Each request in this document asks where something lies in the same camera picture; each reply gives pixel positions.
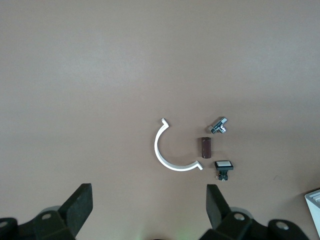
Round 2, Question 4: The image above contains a black rectangular white-top push button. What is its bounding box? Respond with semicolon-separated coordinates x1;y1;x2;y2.
214;160;235;183

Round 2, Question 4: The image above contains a white semicircular plastic clamp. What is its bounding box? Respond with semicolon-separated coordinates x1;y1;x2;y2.
153;117;204;172

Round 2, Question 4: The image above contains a brown terminal strip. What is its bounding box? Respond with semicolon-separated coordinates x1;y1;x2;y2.
199;136;213;159

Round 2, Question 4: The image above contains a brown table cover mat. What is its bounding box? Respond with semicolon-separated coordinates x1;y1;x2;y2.
0;0;320;240

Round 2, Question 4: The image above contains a chrome metal valve fitting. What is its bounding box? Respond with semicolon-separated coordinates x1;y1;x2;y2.
207;116;229;135

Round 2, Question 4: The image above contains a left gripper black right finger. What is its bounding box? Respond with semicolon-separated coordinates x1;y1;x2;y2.
199;184;253;240

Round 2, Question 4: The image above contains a white drawer cabinet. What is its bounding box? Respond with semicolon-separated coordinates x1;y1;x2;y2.
304;188;320;240

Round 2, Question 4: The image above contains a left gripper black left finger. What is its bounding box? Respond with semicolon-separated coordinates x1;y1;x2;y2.
33;183;94;240

